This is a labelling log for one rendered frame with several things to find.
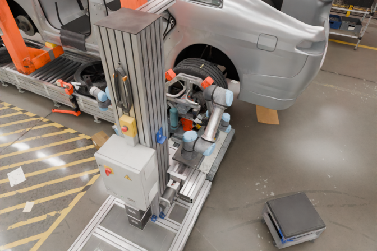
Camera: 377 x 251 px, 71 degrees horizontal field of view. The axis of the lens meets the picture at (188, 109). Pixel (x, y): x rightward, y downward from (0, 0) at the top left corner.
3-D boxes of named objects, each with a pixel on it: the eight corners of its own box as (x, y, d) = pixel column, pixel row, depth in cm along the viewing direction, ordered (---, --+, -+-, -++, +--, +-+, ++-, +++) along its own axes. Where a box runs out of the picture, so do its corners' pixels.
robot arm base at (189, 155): (193, 162, 216) (194, 154, 209) (177, 156, 220) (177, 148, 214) (201, 149, 226) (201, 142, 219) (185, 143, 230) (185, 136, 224)
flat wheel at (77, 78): (70, 99, 358) (65, 85, 342) (87, 72, 407) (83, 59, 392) (119, 101, 357) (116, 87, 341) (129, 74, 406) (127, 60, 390)
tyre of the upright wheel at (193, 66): (241, 91, 274) (197, 45, 263) (234, 105, 258) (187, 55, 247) (202, 116, 321) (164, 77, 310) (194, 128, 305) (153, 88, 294)
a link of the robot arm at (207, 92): (197, 89, 201) (205, 119, 243) (210, 94, 197) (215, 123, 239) (204, 78, 206) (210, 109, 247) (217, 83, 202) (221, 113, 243)
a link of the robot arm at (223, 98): (196, 149, 216) (219, 86, 209) (212, 156, 211) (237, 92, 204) (191, 150, 205) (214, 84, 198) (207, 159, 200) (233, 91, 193)
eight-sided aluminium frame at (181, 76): (212, 123, 284) (217, 82, 248) (210, 127, 280) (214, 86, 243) (168, 108, 301) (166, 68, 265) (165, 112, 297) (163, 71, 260)
